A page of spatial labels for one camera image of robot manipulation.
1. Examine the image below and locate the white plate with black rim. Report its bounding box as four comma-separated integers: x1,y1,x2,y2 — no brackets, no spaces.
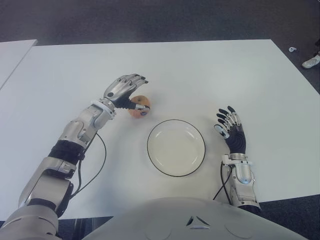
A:
146,119,207,178

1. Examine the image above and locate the grey robot torso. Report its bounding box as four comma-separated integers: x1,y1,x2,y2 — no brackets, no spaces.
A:
82,196,310,240

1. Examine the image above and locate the apple with blue sticker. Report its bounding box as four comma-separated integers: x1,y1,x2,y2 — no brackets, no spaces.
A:
128,95,152,118

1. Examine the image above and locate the white shoe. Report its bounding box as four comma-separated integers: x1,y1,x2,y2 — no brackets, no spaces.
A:
301,55,320,70

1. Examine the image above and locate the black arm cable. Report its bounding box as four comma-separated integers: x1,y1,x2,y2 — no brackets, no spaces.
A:
71,132,108,198
212,161,233,206

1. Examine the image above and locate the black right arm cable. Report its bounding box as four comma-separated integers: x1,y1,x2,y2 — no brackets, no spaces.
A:
212,161,233,206

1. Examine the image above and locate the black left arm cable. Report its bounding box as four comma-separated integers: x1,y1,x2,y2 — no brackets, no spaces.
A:
71,132,108,198

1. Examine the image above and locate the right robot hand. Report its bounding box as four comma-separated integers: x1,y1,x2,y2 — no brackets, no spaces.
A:
213,105,248,154

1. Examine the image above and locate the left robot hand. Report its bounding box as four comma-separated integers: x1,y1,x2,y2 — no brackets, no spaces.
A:
102,73,152,112

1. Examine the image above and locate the white side table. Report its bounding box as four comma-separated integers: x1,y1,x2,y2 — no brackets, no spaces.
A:
0,39,38,90

